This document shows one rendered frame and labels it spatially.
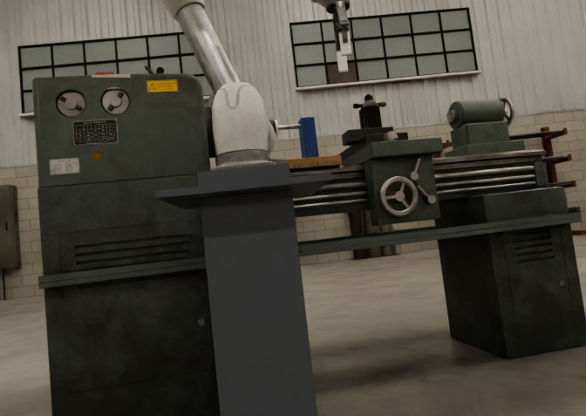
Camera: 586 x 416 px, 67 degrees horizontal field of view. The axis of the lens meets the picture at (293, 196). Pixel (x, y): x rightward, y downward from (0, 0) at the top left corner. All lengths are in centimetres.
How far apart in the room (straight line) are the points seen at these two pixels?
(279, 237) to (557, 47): 1006
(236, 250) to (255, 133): 34
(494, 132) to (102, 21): 863
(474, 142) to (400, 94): 706
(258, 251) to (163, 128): 71
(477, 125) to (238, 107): 130
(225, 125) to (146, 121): 50
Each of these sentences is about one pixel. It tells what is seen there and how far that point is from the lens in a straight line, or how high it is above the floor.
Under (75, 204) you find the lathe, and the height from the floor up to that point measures 79.
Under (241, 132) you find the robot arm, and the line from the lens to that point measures 129.
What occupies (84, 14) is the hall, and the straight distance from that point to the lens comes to 1016.
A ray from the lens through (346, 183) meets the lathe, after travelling 186.
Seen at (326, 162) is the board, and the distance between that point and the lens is 183.
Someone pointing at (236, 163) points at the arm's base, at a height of 82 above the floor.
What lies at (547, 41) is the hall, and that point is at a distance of 1091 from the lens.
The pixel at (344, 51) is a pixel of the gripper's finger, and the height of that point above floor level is 111.
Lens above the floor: 61
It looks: 5 degrees up
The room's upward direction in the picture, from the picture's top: 6 degrees counter-clockwise
